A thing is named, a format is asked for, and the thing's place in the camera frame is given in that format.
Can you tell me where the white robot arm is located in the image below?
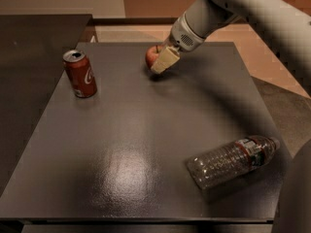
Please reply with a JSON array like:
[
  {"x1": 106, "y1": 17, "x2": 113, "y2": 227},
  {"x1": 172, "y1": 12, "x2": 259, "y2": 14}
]
[{"x1": 151, "y1": 0, "x2": 311, "y2": 233}]

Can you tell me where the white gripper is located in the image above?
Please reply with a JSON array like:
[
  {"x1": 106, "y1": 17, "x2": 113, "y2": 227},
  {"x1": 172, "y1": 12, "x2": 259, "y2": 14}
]
[{"x1": 151, "y1": 14, "x2": 205, "y2": 75}]

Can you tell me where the clear plastic water bottle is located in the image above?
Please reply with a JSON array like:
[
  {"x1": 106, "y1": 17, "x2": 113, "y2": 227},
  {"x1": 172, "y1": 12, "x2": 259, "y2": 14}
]
[{"x1": 186, "y1": 135, "x2": 281, "y2": 189}]

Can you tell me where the red soda can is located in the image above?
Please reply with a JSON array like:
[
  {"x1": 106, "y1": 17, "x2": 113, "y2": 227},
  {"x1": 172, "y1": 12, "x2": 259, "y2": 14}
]
[{"x1": 63, "y1": 50, "x2": 97, "y2": 98}]

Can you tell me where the red apple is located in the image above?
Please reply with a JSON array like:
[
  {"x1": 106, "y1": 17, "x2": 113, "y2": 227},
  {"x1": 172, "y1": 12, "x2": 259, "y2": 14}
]
[{"x1": 145, "y1": 45, "x2": 163, "y2": 68}]

